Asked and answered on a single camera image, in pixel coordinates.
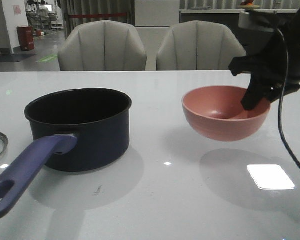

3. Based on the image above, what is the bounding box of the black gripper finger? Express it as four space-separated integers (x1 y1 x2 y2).
241 73 269 111
267 84 300 103

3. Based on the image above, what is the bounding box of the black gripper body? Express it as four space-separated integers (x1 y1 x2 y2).
229 10 300 87

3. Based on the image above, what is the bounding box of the pink bowl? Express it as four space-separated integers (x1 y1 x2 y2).
182 86 271 142

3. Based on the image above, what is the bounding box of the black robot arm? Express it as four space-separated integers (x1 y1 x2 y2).
228 8 300 111

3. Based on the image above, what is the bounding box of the dark counter with white top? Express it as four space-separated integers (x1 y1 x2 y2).
179 9 298 51

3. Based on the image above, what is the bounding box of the fruit plate on counter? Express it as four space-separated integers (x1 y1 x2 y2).
239 0 261 10

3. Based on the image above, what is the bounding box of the right grey upholstered chair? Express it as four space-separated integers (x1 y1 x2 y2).
156 20 246 71

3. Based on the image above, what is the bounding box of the grey upholstered chair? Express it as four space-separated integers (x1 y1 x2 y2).
58 20 147 72
156 20 246 71

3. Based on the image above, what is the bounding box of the white pillar cabinet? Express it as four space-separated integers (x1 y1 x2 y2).
134 0 180 71

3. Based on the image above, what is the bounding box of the red barrier belt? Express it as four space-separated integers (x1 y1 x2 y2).
68 12 129 19

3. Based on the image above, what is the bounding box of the left grey upholstered chair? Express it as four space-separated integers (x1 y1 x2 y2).
58 20 147 72

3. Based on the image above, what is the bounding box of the seated person in white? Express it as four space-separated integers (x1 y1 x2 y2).
39 0 49 15

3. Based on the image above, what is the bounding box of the red bin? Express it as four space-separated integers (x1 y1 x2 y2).
16 26 35 51

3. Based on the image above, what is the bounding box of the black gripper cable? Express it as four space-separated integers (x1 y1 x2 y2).
274 27 300 183

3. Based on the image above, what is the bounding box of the dark blue saucepan purple handle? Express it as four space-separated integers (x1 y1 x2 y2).
0 88 132 219

